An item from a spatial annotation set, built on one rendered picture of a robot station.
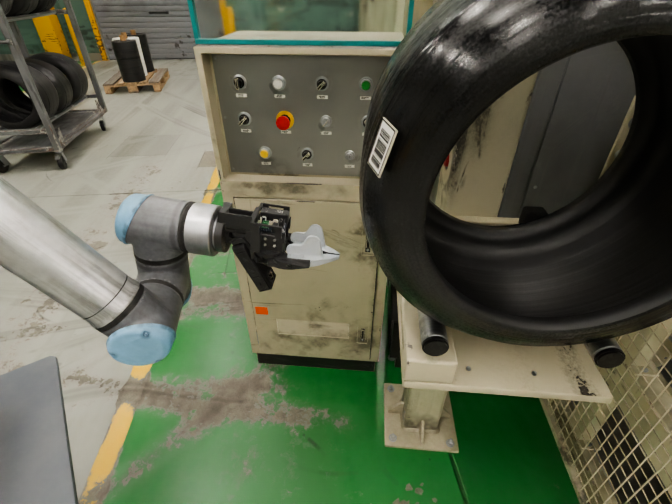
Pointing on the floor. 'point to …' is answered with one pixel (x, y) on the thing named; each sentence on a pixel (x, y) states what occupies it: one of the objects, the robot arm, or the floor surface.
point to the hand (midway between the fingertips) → (332, 258)
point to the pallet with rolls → (134, 65)
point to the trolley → (42, 88)
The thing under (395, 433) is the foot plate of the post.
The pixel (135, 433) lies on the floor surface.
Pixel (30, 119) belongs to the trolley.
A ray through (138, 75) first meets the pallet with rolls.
